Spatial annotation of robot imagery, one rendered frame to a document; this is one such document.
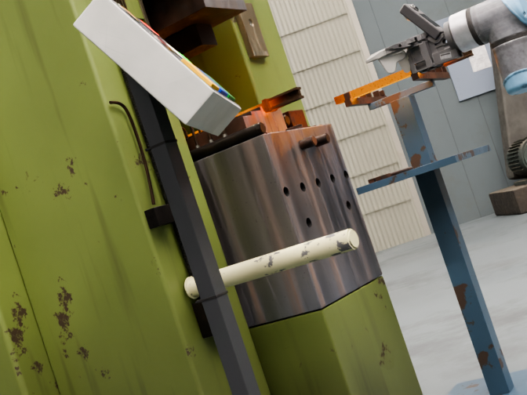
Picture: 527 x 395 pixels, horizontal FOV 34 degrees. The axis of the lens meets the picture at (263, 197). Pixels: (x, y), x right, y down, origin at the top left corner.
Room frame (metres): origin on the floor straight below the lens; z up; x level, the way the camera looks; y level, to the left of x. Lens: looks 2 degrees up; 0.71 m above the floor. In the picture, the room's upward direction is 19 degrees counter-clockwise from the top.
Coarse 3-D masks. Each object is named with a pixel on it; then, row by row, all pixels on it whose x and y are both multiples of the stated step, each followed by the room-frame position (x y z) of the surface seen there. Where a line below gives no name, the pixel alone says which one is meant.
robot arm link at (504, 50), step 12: (516, 36) 1.88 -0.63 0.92; (492, 48) 1.92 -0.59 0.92; (504, 48) 1.89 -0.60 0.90; (516, 48) 1.88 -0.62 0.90; (504, 60) 1.90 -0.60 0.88; (516, 60) 1.88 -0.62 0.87; (504, 72) 1.91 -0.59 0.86; (516, 72) 1.89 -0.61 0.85; (504, 84) 1.92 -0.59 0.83; (516, 84) 1.89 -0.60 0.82
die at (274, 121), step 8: (248, 112) 2.20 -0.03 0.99; (256, 112) 2.22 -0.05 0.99; (264, 112) 2.26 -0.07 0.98; (272, 112) 2.29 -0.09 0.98; (280, 112) 2.32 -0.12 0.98; (232, 120) 2.23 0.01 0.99; (240, 120) 2.17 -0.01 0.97; (248, 120) 2.18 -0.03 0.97; (256, 120) 2.21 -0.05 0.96; (264, 120) 2.24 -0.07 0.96; (272, 120) 2.28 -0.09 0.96; (280, 120) 2.31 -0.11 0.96; (232, 128) 2.18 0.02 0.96; (240, 128) 2.17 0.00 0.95; (272, 128) 2.27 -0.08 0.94; (280, 128) 2.30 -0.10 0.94; (192, 136) 2.30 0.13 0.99; (200, 136) 2.23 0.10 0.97; (216, 136) 2.21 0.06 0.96; (192, 144) 2.25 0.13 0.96; (200, 144) 2.24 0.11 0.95
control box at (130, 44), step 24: (96, 0) 1.56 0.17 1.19; (96, 24) 1.56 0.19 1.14; (120, 24) 1.55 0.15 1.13; (144, 24) 1.73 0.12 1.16; (120, 48) 1.55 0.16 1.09; (144, 48) 1.55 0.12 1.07; (168, 48) 1.59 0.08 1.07; (144, 72) 1.55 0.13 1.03; (168, 72) 1.55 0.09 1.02; (192, 72) 1.54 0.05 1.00; (168, 96) 1.55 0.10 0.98; (192, 96) 1.54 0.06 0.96; (216, 96) 1.58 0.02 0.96; (192, 120) 1.56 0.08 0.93; (216, 120) 1.74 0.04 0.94
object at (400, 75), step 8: (464, 56) 2.33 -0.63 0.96; (448, 64) 2.36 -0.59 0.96; (400, 72) 2.42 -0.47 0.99; (376, 80) 2.45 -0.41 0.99; (384, 80) 2.44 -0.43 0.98; (392, 80) 2.43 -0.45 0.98; (400, 80) 2.45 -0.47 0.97; (360, 88) 2.48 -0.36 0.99; (368, 88) 2.47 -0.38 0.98; (376, 88) 2.46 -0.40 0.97; (336, 96) 2.52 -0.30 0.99; (352, 96) 2.50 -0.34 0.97; (336, 104) 2.53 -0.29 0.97
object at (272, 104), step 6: (288, 90) 2.21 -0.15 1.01; (294, 90) 2.20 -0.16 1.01; (276, 96) 2.23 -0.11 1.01; (282, 96) 2.23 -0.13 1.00; (288, 96) 2.22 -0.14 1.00; (294, 96) 2.21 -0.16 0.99; (300, 96) 2.20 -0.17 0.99; (264, 102) 2.24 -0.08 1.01; (270, 102) 2.25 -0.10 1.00; (276, 102) 2.24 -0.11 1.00; (282, 102) 2.23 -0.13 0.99; (288, 102) 2.21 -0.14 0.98; (252, 108) 2.27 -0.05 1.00; (264, 108) 2.24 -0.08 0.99; (270, 108) 2.24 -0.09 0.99; (276, 108) 2.25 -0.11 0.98; (240, 114) 2.29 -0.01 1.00
